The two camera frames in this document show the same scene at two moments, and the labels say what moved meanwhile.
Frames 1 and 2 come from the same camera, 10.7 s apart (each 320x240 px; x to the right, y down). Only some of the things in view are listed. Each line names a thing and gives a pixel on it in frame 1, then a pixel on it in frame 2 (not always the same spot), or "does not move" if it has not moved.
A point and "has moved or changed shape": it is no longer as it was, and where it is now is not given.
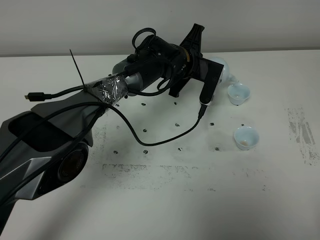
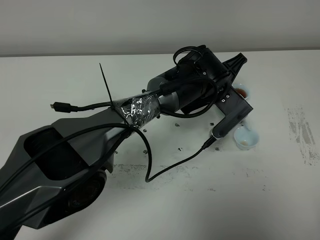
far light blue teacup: [238, 93] does not move
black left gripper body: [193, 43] -> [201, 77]
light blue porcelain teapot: [226, 78] has moved or changed shape
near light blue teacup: [246, 137] does not move
